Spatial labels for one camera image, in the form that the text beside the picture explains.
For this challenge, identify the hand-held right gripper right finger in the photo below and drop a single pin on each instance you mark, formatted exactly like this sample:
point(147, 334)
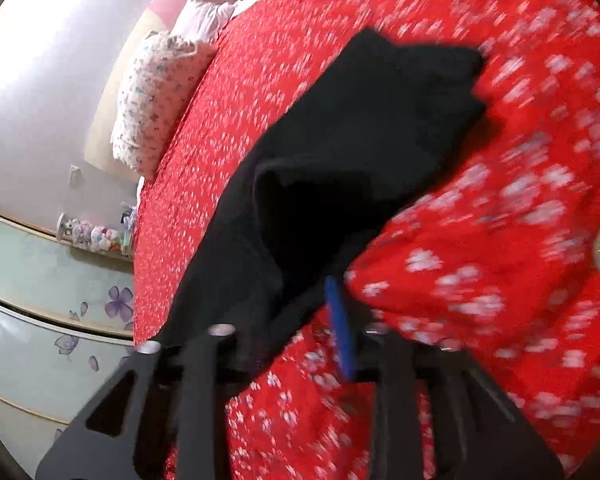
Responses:
point(341, 330)

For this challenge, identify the grey plush bear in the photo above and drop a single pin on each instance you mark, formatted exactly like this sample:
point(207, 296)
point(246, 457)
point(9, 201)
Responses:
point(82, 231)

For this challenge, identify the white floral pillow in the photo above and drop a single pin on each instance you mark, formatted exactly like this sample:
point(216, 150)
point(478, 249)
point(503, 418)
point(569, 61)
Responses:
point(155, 100)

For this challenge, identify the narrow toy shelf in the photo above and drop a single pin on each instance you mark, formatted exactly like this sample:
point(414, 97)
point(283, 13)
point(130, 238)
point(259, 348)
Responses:
point(62, 232)

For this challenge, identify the red floral blanket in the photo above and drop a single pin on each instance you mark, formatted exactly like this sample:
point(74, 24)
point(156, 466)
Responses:
point(290, 60)

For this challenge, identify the black pants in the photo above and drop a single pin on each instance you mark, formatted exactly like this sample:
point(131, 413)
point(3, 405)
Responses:
point(355, 135)

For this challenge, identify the pink striped pillow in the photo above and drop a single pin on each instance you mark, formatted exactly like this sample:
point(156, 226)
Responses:
point(200, 17)

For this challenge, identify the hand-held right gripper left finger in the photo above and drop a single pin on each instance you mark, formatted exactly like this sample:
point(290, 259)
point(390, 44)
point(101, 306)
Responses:
point(205, 360)

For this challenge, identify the white plush toy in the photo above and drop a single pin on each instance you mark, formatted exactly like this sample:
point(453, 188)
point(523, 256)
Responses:
point(102, 238)

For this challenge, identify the beige and pink headboard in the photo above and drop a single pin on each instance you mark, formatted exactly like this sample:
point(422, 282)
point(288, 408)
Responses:
point(110, 115)

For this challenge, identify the glass sliding wardrobe doors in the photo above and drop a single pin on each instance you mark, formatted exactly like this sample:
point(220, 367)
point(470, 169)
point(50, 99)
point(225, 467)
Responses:
point(30, 270)

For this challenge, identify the white wall socket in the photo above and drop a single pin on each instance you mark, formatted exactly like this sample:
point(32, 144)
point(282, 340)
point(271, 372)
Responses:
point(74, 174)

